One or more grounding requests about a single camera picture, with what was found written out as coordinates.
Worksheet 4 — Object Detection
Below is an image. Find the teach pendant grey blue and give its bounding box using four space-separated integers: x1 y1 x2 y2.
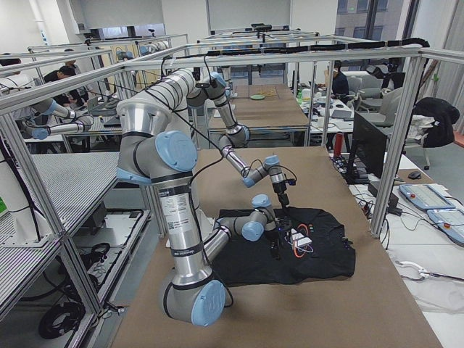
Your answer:
398 184 455 211

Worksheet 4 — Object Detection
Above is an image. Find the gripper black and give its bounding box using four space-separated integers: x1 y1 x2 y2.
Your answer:
265 229 281 260
273 182 289 207

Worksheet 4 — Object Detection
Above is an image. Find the aluminium frame post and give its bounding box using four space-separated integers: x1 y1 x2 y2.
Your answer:
370 55 426 239

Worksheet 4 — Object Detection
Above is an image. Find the black thermos bottle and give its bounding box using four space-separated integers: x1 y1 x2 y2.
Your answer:
333 132 344 157

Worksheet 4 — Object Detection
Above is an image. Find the black Huawei monitor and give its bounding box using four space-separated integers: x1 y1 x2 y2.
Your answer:
345 112 387 184

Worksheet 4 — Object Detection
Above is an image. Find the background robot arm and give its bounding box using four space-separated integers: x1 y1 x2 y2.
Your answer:
20 98 94 140

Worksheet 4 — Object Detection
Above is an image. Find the striped metal work table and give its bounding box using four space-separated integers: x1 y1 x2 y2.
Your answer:
1 152 119 317

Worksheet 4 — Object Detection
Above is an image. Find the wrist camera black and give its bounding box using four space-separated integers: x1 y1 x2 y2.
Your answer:
285 176 297 186
275 217 292 233

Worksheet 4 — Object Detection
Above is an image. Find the black printed t-shirt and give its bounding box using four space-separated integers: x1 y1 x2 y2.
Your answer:
212 207 356 286

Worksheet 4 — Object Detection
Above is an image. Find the black jacket on chair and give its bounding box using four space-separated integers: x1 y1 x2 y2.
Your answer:
413 97 460 148

